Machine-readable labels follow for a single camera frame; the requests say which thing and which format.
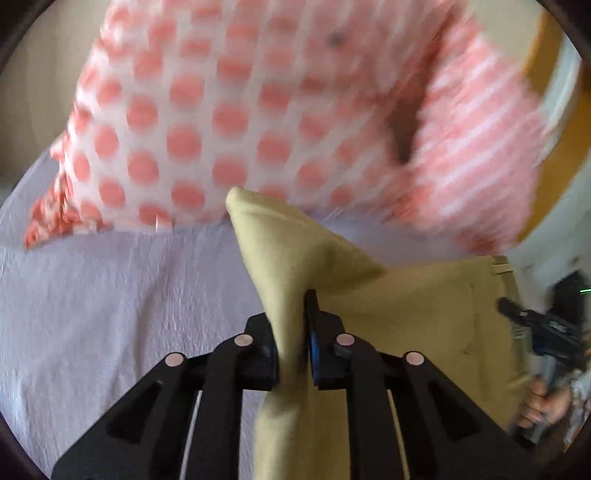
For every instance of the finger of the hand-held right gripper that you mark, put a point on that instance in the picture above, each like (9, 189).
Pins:
(519, 314)

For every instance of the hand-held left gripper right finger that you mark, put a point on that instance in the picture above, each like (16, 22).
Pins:
(315, 344)

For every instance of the person's right hand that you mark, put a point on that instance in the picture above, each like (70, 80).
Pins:
(538, 404)

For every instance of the pink dotted striped pillow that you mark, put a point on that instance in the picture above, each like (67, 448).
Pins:
(258, 115)

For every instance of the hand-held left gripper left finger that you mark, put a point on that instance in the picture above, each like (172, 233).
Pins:
(264, 357)

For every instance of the lavender bed sheet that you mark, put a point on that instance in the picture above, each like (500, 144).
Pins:
(106, 318)

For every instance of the beige pants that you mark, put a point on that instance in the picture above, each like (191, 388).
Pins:
(406, 318)

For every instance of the yellow wooden headboard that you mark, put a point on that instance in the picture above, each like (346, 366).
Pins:
(551, 115)

